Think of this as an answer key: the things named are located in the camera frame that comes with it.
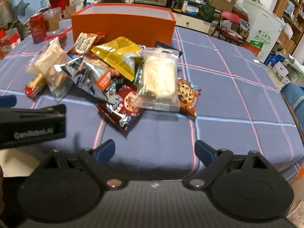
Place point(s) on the blue denim cloth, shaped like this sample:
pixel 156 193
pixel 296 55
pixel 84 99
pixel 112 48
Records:
pixel 293 99

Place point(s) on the orange chocolate chip cookie packet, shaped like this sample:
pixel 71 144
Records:
pixel 187 95

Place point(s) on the red white carton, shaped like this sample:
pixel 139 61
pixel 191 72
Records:
pixel 9 44

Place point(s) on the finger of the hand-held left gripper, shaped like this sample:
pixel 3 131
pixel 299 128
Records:
pixel 7 100

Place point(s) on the dark green bag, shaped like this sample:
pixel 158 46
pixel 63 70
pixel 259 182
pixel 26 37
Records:
pixel 206 11

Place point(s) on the clear plastic jar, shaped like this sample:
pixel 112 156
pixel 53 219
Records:
pixel 52 21

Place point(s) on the brown cardboard box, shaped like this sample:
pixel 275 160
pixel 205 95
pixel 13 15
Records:
pixel 222 2

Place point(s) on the red yellow small snack packet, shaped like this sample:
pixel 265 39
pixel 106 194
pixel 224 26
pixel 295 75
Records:
pixel 33 86

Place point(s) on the wooden bookshelf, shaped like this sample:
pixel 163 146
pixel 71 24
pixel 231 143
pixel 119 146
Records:
pixel 282 0

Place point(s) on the navy butter cookie packet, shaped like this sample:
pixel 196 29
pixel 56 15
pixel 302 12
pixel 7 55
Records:
pixel 163 45

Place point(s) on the flat blue white box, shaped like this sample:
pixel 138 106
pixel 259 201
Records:
pixel 192 7

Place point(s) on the white chest freezer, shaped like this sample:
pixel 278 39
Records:
pixel 263 26

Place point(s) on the open cardboard floor box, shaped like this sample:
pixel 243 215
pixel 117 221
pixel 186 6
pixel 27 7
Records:
pixel 68 11

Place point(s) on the silver black snack packet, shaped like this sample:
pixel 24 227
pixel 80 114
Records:
pixel 83 76

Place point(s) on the clear cream pastry packet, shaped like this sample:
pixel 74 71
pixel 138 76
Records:
pixel 49 54

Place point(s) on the red patterned cushion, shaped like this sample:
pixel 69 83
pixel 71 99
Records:
pixel 231 32

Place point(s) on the blue checked blanket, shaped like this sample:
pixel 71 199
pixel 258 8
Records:
pixel 225 99

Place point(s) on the clear rice cracker packet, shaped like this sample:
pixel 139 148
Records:
pixel 159 78

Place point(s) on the clear sesame cake packet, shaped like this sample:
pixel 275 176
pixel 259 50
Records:
pixel 57 83

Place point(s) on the white bag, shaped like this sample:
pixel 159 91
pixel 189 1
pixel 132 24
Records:
pixel 78 0

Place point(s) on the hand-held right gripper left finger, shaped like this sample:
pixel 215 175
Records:
pixel 104 150

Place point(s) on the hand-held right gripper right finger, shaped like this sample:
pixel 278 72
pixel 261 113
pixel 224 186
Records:
pixel 203 152

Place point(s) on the blue shark print cloth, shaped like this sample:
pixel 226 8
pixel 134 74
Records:
pixel 26 0

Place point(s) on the red drink can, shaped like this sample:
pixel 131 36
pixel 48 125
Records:
pixel 38 28

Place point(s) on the dark red cookie packet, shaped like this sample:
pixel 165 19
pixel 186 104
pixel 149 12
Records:
pixel 123 111

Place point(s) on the red brown printed snack packet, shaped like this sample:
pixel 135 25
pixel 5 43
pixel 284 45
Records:
pixel 84 43

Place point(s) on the orange white floor box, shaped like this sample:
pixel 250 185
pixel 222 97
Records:
pixel 253 47

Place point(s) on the red folding chair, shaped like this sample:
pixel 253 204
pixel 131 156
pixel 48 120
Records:
pixel 229 19

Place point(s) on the orange rectangular box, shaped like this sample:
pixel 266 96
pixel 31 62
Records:
pixel 123 26

